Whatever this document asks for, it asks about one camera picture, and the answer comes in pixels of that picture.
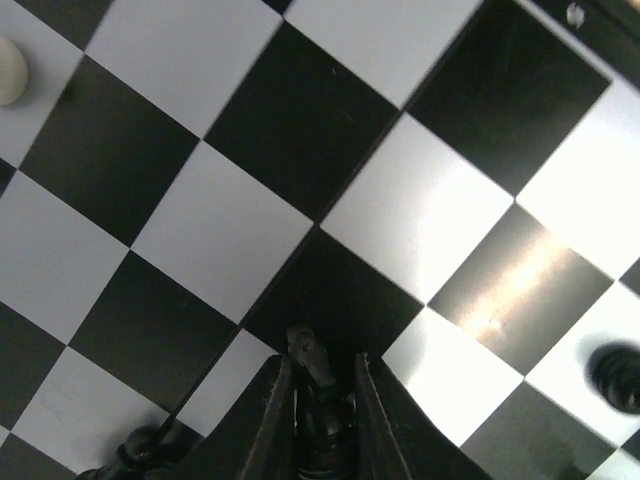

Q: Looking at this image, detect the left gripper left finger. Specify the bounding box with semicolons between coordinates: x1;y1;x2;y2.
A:
160;355;294;480

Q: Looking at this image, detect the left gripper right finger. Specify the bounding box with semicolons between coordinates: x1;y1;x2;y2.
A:
354;353;489;480

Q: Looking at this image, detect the black piece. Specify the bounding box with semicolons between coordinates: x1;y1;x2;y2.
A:
287;325;357;479

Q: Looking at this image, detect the black pawn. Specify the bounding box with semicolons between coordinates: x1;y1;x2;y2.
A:
585;341;639;416

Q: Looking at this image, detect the black and white chessboard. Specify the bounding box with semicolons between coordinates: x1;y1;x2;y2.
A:
1;1;639;479

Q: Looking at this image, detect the white pawn piece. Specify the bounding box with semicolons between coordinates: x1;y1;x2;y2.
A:
0;37;29;106

